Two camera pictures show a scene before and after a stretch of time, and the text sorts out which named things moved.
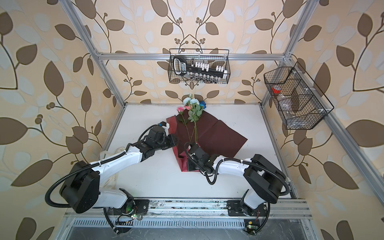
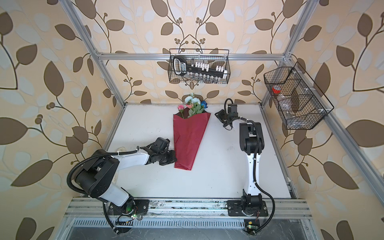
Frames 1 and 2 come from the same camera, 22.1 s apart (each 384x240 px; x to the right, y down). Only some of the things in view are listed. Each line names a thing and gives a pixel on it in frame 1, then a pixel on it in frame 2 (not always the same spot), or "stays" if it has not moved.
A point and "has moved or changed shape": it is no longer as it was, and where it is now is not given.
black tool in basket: (180, 68) stays
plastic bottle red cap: (285, 102) stays
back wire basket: (200, 66) stays
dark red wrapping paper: (211, 136) has moved or changed shape
